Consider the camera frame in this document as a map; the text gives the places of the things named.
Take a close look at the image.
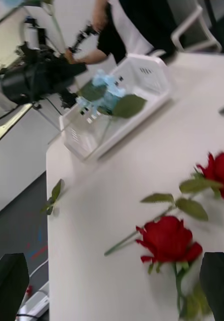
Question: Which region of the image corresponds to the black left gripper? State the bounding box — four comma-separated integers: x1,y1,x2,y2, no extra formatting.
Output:
28,53,88,98

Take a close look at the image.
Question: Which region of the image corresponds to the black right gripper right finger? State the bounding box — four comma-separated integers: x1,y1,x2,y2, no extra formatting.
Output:
199,251,224,321

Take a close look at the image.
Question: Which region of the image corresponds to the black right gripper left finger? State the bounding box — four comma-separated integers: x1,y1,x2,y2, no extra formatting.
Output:
0,252,30,321

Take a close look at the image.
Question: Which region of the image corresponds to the black handheld device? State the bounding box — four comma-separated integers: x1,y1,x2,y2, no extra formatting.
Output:
68,23,99,54

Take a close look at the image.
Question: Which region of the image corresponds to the person's hand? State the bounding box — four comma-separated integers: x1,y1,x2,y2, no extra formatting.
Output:
65,48,78,64

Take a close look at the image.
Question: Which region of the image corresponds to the white power strip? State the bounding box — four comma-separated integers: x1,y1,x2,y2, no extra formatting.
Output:
17,281,50,321

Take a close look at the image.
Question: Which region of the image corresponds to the red artificial rose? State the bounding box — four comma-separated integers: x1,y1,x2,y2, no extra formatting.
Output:
103,147,224,257
135,215,212,321

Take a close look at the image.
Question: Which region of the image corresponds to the shallow white plastic box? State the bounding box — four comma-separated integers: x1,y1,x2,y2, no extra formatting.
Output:
58,53,173,162

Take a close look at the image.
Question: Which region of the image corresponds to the large screen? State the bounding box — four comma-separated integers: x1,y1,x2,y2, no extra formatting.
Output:
0,7,34,147

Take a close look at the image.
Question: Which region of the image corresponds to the person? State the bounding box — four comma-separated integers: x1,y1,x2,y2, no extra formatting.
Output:
65,0,186,66

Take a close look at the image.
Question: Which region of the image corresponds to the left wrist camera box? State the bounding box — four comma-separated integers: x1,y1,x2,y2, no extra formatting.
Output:
23,17,47,50

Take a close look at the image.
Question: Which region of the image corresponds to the white frame chair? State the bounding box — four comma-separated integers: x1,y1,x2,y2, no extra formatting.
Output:
170,4,222,54

